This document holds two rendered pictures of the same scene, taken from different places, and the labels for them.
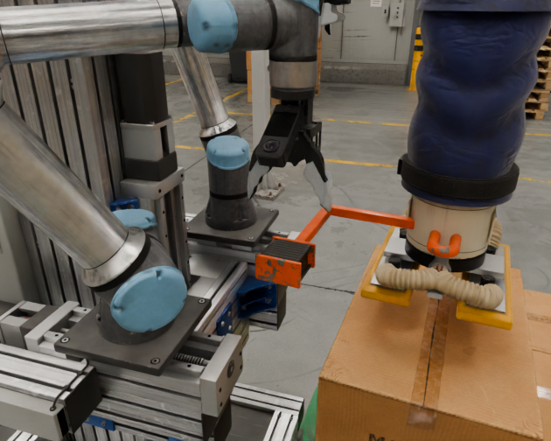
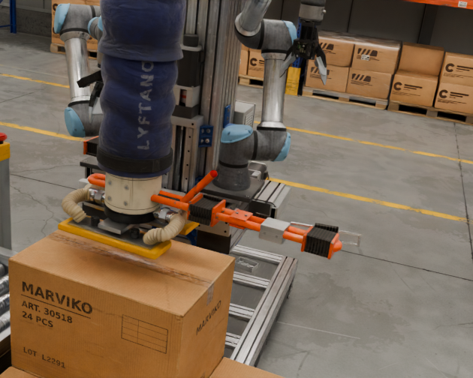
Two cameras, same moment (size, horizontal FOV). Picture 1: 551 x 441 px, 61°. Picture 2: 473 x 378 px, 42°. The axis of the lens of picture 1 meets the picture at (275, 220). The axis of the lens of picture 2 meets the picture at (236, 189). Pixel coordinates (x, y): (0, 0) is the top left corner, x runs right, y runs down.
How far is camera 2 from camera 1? 243 cm
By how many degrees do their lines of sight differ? 79
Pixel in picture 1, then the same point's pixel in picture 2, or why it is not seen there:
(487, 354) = (77, 263)
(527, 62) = (106, 81)
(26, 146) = (70, 51)
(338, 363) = not seen: hidden behind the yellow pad
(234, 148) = (228, 130)
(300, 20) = (97, 32)
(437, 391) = (55, 240)
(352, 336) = not seen: hidden behind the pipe
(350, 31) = not seen: outside the picture
